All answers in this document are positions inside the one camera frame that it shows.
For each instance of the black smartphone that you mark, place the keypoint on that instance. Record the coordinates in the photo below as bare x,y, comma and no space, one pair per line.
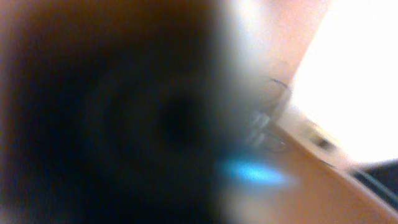
118,111

